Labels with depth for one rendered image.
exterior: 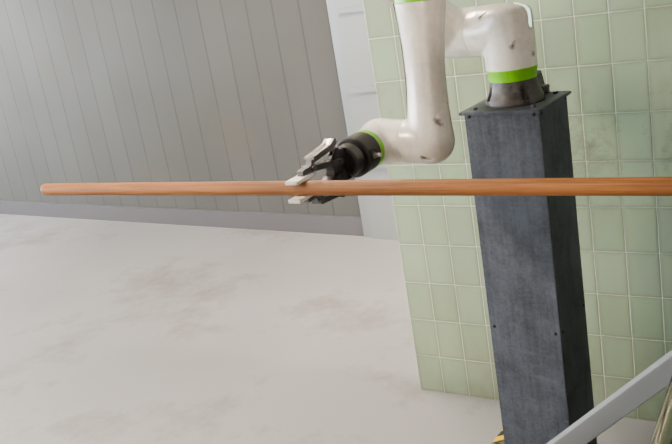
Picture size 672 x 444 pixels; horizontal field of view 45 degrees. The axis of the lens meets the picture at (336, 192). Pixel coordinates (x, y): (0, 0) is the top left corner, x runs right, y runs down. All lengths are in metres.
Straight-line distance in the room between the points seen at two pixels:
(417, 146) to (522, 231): 0.46
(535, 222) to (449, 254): 0.86
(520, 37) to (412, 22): 0.38
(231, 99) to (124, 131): 1.12
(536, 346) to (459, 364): 0.88
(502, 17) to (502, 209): 0.48
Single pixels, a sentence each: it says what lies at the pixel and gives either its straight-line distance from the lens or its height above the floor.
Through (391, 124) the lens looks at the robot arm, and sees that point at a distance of 1.88.
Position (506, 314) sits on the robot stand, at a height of 0.64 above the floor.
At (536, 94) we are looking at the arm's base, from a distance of 2.12.
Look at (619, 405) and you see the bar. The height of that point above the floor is 1.05.
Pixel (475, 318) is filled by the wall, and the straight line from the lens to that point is 3.01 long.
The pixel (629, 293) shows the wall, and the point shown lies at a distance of 2.80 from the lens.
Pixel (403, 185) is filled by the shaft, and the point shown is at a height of 1.20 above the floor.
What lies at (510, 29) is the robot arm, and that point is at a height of 1.39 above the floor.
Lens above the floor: 1.60
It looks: 15 degrees down
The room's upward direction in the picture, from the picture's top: 10 degrees counter-clockwise
